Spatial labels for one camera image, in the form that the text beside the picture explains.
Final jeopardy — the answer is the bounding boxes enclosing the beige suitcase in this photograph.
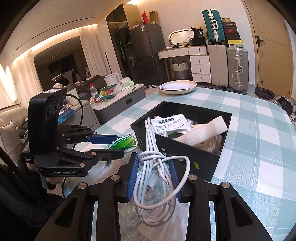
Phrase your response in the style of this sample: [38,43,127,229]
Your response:
[207,45,228,88]

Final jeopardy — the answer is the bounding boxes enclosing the stacked shoe boxes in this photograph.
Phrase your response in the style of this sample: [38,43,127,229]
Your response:
[222,18,244,48]

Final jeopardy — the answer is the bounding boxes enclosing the person's left hand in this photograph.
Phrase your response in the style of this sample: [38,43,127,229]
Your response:
[46,177,64,185]

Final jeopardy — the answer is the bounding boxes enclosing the bagged white cord bundle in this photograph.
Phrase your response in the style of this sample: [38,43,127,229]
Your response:
[191,134,224,156]

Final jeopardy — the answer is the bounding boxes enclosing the silver suitcase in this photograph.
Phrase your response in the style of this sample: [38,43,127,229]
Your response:
[227,47,249,95]

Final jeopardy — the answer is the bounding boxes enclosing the tan wooden door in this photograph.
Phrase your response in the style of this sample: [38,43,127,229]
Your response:
[243,1,293,97]

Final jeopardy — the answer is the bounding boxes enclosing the cream oval plate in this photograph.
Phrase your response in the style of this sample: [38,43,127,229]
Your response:
[159,80,197,95]

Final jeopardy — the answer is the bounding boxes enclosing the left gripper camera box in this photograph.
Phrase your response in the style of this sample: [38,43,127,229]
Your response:
[28,88,67,155]

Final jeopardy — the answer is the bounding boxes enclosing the checkered teal tablecloth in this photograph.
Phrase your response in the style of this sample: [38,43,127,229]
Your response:
[64,88,295,240]

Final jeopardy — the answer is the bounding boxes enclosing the white foam strip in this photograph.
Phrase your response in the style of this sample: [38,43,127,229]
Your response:
[175,116,228,146]

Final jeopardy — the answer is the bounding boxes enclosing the dark grey refrigerator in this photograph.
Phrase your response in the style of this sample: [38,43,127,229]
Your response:
[129,23,168,86]

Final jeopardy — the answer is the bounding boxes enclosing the white medicine sachet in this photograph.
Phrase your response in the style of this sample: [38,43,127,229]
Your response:
[151,114,193,137]

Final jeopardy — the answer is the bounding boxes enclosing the oval mirror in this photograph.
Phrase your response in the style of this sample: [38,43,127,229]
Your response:
[169,29,194,46]

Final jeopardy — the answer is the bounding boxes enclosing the tissue pack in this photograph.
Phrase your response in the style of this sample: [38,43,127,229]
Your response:
[120,77,134,88]

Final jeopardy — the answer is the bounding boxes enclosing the white charging cable bundle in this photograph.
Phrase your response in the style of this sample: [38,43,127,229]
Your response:
[132,117,191,227]

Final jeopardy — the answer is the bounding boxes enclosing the white electric kettle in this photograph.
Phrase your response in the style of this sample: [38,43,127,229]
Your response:
[104,72,120,86]

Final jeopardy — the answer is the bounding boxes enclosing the black camera cable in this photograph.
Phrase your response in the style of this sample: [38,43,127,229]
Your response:
[61,93,84,197]

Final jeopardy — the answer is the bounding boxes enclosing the teal suitcase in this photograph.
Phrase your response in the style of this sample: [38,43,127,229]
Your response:
[202,9,226,45]

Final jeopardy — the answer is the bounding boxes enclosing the grey side cabinet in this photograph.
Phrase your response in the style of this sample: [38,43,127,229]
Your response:
[91,84,146,124]

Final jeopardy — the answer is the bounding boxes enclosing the plastic water bottle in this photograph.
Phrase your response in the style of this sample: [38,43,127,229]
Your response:
[89,83,100,103]

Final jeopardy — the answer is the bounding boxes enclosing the woven laundry basket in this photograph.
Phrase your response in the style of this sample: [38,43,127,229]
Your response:
[171,60,190,80]

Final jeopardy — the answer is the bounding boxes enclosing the white drawer desk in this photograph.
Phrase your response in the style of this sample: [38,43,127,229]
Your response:
[158,46,211,83]

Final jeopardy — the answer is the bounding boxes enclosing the black storage box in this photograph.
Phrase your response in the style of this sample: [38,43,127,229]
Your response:
[130,101,232,182]

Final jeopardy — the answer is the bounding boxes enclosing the green medicine sachet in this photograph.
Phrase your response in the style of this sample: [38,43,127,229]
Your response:
[108,134,137,152]

